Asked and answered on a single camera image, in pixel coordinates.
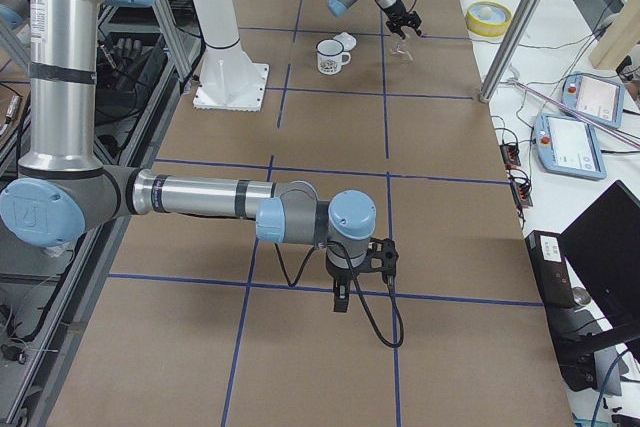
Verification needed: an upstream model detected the aluminium frame post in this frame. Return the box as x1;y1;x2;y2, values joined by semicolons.
479;0;540;103

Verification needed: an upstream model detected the black desktop box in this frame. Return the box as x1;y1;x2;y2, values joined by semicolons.
525;230;577;309

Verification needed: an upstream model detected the yellow tape roll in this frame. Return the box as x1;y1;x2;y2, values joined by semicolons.
465;1;512;38

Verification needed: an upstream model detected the orange relay board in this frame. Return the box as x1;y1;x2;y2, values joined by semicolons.
510;177;533;209
499;142;521;170

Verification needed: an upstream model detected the near teach pendant tablet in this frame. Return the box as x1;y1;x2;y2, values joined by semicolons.
533;113;607;180

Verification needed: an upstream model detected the far teach pendant tablet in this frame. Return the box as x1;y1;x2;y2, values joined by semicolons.
562;72;624;129

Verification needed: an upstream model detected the black monitor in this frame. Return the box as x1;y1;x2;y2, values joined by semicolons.
559;179;640;363

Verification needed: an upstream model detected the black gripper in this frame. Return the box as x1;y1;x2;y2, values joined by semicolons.
325;259;362;313
385;1;422;39

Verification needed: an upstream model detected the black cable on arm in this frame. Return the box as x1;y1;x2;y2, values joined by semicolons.
273;239;405;349

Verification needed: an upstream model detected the wooden beam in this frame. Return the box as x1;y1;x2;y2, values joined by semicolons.
589;0;640;70

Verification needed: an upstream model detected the orange relay board far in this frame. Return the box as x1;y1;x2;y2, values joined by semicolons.
499;142;521;170

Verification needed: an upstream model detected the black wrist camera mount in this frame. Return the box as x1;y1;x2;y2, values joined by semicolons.
358;238;399;285

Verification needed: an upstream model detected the white pedestal column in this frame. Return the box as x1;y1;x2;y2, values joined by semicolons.
193;0;269;112

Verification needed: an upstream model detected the teach pendant tablet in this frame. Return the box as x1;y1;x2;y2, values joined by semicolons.
533;113;607;180
562;72;624;129

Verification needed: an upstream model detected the white cup lid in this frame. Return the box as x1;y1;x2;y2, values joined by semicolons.
333;32;357;52

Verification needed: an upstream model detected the white enamel cup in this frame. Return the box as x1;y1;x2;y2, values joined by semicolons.
316;39;351;75

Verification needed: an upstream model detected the orange relay board near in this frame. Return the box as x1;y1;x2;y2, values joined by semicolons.
510;177;533;209

